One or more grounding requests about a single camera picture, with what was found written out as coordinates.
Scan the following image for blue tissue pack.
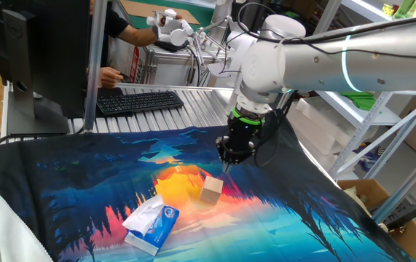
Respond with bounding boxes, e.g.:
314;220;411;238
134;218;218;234
121;194;181;257

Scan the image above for black keyboard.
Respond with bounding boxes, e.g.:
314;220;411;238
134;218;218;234
95;90;185;116

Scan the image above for green cloth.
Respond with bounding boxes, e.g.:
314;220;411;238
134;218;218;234
340;91;376;112

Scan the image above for person right hand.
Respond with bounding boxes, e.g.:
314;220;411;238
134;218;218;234
98;66;125;90

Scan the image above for black monitor with stand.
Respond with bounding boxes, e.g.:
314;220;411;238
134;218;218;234
0;0;91;136

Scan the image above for white foam blocks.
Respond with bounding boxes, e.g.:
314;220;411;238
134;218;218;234
286;98;354;172

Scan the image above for silver ribbed metal case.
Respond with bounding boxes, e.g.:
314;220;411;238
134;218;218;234
107;34;230;88

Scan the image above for brown cardboard sheet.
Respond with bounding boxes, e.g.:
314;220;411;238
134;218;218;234
119;0;201;25

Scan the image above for person left hand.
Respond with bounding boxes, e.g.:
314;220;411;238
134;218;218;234
158;13;184;27

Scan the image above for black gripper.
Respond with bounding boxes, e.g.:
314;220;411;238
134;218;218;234
216;119;263;172

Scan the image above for brown cardboard box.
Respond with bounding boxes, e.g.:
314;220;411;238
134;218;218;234
337;178;416;262

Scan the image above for person in black shirt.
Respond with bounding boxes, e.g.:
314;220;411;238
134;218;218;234
89;0;129;70

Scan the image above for grey cylindrical column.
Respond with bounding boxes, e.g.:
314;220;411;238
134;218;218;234
210;0;235;37

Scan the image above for black box device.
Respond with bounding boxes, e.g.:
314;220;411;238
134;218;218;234
369;194;416;229

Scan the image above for white haptic control device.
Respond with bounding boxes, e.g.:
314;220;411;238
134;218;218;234
145;7;267;79

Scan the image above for person left forearm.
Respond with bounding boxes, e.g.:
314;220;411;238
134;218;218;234
114;23;157;47

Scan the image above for colourful sunset forest tablecloth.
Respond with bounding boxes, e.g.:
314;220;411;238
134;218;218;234
0;108;416;262

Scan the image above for small wooden block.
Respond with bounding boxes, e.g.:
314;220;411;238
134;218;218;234
199;176;224;206

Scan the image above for green mat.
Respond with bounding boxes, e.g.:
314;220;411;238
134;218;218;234
125;0;216;34

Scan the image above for white metal shelf rack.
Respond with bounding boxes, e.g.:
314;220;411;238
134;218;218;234
315;0;416;225

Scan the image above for green bottle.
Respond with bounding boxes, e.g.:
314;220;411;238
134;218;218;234
393;0;416;20

